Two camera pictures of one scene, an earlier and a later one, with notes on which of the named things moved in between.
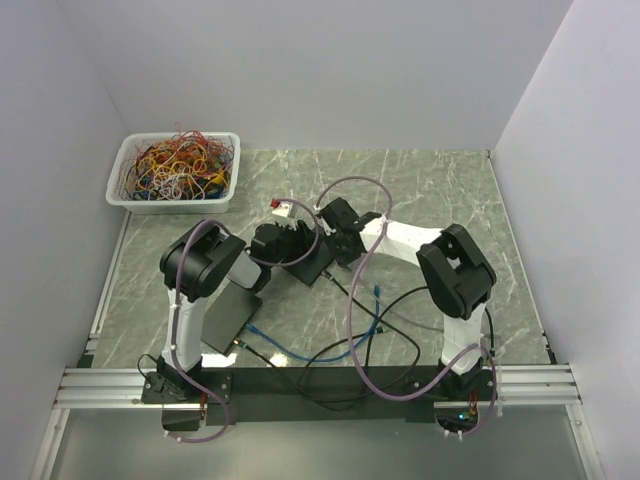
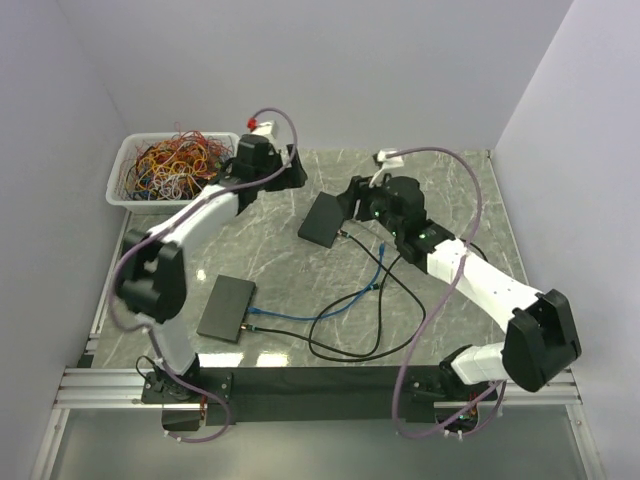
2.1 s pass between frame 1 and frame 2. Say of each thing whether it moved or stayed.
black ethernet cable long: moved
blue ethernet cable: moved
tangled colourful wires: stayed
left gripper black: moved
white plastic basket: stayed
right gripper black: moved
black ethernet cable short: moved
